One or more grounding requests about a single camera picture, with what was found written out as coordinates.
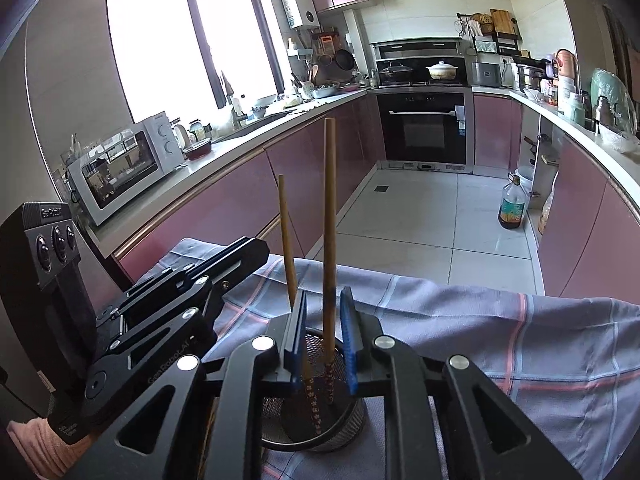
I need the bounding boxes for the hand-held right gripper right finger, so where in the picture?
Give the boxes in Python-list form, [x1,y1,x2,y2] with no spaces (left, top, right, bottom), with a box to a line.
[340,287,583,480]

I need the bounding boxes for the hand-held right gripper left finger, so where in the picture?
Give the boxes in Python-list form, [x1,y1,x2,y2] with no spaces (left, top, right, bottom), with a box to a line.
[62,289,308,480]

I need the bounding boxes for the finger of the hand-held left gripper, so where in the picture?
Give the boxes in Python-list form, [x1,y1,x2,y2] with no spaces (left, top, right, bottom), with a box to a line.
[125,237,271,301]
[82,280,218,411]

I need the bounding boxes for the wooden chopstick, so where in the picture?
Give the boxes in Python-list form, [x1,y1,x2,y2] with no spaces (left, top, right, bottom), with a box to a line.
[277,175,323,438]
[322,117,337,407]

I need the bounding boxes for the black mesh utensil holder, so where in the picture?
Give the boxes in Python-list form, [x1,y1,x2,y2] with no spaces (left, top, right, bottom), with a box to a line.
[260,327,367,453]

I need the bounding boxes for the person's left forearm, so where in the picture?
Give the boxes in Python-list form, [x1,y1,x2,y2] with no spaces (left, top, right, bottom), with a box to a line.
[7,412,93,480]

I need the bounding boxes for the long pink base cabinets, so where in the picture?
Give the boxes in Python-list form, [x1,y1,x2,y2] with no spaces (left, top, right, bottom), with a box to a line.
[112,95,386,281]

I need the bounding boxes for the grey plaid tablecloth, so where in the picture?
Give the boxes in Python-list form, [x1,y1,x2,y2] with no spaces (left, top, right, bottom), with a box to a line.
[135,237,640,480]

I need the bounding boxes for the red dish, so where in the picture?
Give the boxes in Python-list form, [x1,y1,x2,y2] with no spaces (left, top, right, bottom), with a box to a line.
[182,139,213,161]

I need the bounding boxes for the white microwave oven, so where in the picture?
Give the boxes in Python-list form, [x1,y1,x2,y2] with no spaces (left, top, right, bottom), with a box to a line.
[66,111,187,227]

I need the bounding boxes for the sink faucet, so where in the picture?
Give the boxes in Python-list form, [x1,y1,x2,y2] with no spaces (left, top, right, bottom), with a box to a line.
[220,71,249,128]

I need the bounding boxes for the cooking oil bottle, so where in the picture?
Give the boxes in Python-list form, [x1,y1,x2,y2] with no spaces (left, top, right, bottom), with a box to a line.
[498,174,526,231]

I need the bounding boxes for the kitchen window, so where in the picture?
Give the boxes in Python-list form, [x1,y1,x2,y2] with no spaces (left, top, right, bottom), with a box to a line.
[105,0,286,123]

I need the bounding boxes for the black built-in oven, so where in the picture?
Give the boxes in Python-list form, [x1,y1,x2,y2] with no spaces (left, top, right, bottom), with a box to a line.
[375,87,475,168]

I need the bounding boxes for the white bucket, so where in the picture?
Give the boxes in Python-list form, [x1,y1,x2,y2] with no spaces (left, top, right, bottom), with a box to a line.
[515,166,536,196]

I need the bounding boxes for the narrow pink base cabinet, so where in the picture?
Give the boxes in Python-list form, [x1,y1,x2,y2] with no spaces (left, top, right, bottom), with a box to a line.
[473,94,523,171]

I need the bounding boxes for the black wok with lid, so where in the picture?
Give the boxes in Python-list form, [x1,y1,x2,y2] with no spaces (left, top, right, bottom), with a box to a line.
[378,61,415,85]

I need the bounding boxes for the curved pink base cabinets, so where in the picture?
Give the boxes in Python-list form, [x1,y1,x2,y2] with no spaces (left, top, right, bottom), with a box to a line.
[537,135,640,306]

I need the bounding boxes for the white water heater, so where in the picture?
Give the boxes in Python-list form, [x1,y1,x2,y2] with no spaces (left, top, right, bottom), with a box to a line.
[278,0,321,29]

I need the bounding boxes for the white casserole pot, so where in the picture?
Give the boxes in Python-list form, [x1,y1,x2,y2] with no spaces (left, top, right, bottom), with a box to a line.
[426,61,458,81]

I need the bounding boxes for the steel range hood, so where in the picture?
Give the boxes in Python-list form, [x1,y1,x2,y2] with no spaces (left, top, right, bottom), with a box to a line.
[372,38,466,62]

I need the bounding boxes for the steel stock pot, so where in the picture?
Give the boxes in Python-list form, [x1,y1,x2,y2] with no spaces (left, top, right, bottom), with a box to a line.
[515,62,544,92]

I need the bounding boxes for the pink kettle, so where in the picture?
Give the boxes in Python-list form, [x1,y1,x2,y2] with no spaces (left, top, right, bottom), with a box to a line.
[556,49,581,81]

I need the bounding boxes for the green plastic bag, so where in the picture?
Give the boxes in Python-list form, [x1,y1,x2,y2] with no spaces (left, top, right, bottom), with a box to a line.
[591,67,639,128]

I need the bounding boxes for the black wall shelf rack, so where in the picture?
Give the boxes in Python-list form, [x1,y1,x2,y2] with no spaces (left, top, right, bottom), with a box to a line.
[455,9,521,56]

